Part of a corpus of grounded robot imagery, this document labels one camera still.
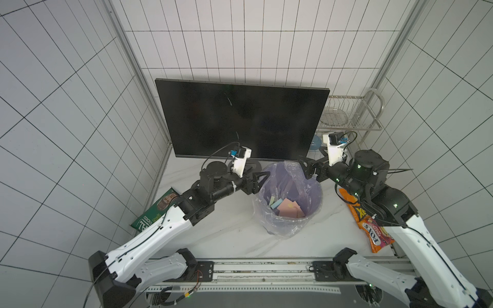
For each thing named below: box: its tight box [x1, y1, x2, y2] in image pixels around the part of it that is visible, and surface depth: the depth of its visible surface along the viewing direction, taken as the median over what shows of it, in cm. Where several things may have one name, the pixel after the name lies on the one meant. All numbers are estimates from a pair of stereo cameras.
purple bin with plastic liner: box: [254, 160, 323, 239], surface depth 76 cm
